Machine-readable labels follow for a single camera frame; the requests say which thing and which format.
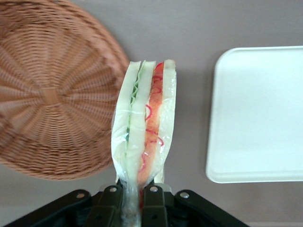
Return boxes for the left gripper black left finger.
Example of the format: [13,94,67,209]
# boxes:
[4,185,124,227]

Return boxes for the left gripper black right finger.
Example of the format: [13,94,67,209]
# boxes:
[142,185,249,227]

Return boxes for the plastic triangle sandwich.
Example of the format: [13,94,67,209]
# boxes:
[110,59,178,227]

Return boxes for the large round brown wicker basket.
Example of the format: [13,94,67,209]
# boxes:
[0,0,130,182]

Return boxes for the cream rectangular serving tray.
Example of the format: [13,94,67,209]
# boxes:
[205,45,303,184]

